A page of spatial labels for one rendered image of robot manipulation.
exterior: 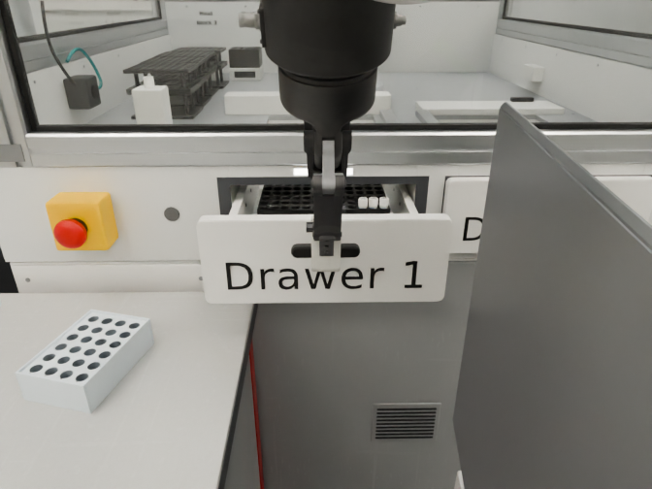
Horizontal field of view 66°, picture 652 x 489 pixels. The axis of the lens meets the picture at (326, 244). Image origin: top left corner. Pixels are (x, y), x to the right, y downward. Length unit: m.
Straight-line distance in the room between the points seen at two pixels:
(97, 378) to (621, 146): 0.72
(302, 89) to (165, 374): 0.38
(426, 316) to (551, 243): 0.56
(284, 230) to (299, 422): 0.47
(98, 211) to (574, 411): 0.61
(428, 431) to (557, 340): 0.73
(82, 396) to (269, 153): 0.36
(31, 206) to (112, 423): 0.36
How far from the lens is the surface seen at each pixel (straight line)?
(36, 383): 0.63
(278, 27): 0.36
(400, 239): 0.59
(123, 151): 0.74
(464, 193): 0.72
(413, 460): 1.04
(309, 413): 0.94
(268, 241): 0.58
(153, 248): 0.78
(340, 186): 0.39
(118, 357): 0.63
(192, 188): 0.73
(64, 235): 0.73
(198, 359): 0.64
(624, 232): 0.22
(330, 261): 0.53
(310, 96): 0.38
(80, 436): 0.59
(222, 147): 0.71
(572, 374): 0.26
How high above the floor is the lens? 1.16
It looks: 26 degrees down
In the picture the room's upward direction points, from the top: straight up
